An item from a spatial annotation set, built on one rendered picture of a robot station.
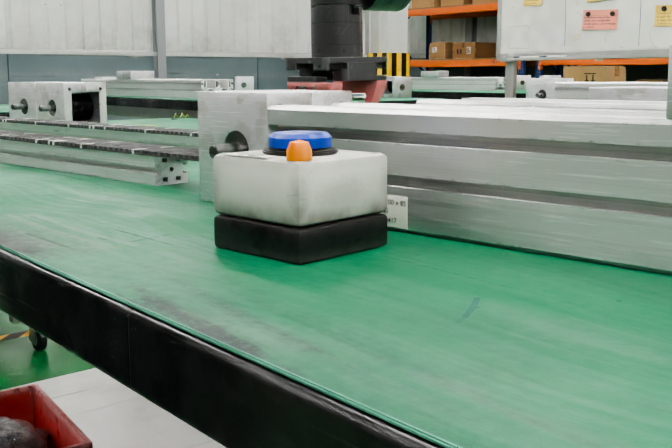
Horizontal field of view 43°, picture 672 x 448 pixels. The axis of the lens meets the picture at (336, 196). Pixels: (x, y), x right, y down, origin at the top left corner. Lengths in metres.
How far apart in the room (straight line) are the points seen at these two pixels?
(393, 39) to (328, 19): 7.92
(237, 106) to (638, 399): 0.47
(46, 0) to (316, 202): 11.98
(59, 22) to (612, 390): 12.22
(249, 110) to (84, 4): 11.94
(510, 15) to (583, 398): 3.97
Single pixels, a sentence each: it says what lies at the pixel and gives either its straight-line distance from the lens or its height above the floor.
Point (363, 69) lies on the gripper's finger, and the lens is 0.94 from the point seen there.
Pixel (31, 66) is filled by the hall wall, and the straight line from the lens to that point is 12.28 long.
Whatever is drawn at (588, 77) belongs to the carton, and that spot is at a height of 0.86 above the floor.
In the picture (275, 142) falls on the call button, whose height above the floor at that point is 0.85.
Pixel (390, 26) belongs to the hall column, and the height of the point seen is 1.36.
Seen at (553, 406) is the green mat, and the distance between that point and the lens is 0.30.
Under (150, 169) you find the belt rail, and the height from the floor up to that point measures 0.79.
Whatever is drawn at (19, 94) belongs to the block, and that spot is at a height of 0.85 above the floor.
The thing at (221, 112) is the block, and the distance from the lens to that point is 0.72.
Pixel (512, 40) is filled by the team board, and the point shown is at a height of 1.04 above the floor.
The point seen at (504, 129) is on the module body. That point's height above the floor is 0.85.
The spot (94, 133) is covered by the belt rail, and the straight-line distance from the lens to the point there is 1.32.
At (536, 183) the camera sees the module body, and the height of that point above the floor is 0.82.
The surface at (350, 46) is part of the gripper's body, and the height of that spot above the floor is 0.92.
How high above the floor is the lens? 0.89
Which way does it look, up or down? 8 degrees down
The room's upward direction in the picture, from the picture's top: straight up
